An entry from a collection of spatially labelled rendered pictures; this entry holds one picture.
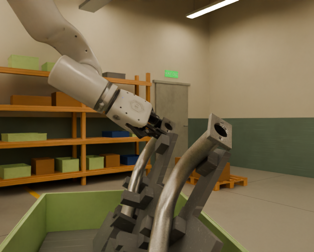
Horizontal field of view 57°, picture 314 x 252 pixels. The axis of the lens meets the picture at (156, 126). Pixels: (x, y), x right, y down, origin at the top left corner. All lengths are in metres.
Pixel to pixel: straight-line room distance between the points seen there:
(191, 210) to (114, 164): 5.43
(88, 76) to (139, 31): 6.39
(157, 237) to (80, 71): 0.45
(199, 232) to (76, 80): 0.46
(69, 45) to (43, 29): 0.11
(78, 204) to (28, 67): 4.45
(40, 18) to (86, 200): 0.53
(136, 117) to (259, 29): 7.07
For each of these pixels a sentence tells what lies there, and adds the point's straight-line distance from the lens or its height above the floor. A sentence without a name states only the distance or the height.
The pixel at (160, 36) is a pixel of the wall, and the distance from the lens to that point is 7.45.
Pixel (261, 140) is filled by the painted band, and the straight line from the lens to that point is 7.36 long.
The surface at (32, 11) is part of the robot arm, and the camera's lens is 0.72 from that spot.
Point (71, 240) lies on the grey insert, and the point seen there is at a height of 0.85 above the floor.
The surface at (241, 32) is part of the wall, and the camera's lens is 8.00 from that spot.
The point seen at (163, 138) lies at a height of 1.14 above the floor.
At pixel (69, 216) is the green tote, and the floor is 0.89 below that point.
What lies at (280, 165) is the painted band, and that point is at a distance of 7.17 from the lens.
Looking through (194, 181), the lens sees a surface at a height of 0.07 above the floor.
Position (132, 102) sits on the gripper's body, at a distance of 0.76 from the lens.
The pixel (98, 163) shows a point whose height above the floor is 0.36.
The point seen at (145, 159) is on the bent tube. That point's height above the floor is 1.07.
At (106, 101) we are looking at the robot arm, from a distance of 0.73.
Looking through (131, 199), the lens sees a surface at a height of 1.01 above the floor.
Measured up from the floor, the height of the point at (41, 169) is 0.36.
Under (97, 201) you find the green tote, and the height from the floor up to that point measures 0.93.
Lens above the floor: 1.18
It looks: 1 degrees down
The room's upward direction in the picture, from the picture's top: straight up
